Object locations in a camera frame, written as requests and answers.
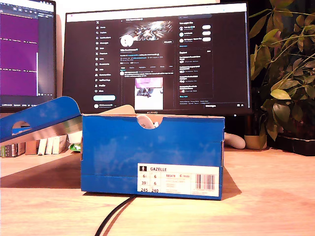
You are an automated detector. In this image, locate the white game controller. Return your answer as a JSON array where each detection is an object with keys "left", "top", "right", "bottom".
[{"left": 224, "top": 132, "right": 247, "bottom": 150}]

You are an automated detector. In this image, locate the white box with blue print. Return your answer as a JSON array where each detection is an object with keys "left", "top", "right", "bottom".
[
  {"left": 37, "top": 139, "right": 48, "bottom": 155},
  {"left": 53, "top": 134, "right": 68, "bottom": 154},
  {"left": 45, "top": 137, "right": 55, "bottom": 155}
]

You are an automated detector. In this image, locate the blue shoebox with hinged lid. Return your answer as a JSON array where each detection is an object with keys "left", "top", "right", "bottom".
[{"left": 0, "top": 95, "right": 226, "bottom": 201}]

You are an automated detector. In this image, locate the pale plant pot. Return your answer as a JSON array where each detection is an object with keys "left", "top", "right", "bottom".
[{"left": 244, "top": 134, "right": 268, "bottom": 150}]

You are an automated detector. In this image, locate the green leafy houseplant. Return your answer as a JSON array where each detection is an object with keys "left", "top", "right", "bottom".
[{"left": 248, "top": 0, "right": 315, "bottom": 143}]

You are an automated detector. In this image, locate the black monitor with purple terminal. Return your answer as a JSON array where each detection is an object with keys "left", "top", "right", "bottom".
[{"left": 0, "top": 0, "right": 57, "bottom": 114}]

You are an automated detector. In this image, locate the white shoe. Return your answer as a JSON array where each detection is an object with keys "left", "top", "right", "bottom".
[{"left": 136, "top": 115, "right": 160, "bottom": 130}]

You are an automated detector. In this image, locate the black planter tray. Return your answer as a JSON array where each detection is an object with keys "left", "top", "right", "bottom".
[{"left": 270, "top": 134, "right": 315, "bottom": 157}]

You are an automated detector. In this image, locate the black Huawei computer monitor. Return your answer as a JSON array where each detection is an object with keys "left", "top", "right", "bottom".
[{"left": 63, "top": 2, "right": 253, "bottom": 117}]

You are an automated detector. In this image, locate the green and white packet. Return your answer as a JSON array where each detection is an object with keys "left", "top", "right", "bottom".
[{"left": 66, "top": 131, "right": 83, "bottom": 153}]

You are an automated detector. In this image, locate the black table cable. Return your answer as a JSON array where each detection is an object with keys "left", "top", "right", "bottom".
[
  {"left": 101, "top": 198, "right": 136, "bottom": 236},
  {"left": 94, "top": 195, "right": 136, "bottom": 236}
]

